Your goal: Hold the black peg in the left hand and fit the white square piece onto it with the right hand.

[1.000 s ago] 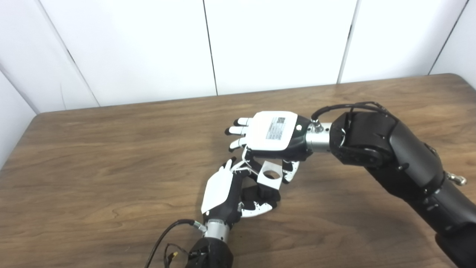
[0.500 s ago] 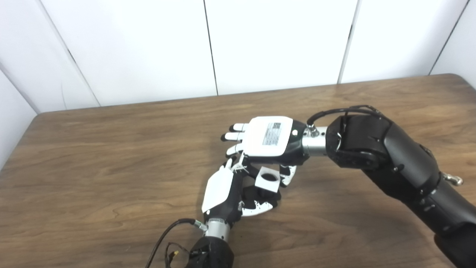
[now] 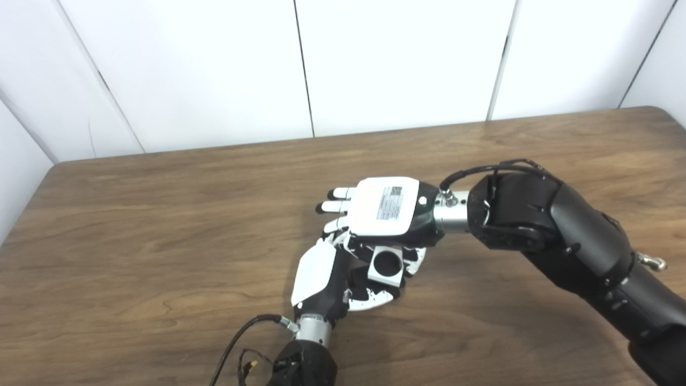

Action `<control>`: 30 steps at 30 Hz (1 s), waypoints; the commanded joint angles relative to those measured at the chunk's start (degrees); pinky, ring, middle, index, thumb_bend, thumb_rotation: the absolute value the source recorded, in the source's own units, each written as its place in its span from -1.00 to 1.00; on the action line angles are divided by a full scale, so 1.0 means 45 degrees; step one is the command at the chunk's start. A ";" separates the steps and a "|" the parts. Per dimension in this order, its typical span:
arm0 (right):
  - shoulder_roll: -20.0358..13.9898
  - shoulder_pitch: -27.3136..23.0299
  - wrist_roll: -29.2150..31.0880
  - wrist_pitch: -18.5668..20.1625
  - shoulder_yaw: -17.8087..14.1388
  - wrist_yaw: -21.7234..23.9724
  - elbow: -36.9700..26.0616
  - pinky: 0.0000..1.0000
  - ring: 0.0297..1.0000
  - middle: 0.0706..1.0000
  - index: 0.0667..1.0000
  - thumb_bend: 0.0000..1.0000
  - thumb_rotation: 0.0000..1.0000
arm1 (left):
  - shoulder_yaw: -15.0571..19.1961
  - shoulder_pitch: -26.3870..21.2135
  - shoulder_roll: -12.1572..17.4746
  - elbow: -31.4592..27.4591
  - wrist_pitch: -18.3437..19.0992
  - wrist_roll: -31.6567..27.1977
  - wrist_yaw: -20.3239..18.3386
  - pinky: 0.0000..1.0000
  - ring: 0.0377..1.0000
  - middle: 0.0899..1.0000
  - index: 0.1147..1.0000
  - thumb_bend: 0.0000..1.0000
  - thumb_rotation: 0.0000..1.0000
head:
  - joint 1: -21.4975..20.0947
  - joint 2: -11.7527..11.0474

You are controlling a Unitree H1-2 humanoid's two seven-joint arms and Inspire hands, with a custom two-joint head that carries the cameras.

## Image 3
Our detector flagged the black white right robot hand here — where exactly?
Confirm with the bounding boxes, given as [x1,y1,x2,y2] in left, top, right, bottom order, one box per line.
[315,177,445,250]

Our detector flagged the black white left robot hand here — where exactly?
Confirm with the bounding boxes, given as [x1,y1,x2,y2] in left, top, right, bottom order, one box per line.
[290,236,427,328]

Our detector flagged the black peg with square base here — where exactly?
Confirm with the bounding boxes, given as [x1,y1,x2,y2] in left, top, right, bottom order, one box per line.
[374,251,401,275]

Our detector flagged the white square piece with hole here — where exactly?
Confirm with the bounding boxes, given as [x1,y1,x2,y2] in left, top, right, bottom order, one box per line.
[367,244,405,286]

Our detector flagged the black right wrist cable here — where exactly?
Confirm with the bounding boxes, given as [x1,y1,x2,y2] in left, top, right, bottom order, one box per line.
[439,159,547,194]

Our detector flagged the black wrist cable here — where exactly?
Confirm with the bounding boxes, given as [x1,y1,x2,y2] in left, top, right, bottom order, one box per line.
[209,314,300,386]
[439,159,547,194]

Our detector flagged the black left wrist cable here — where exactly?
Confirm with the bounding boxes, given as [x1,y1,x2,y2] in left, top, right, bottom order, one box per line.
[209,314,300,386]

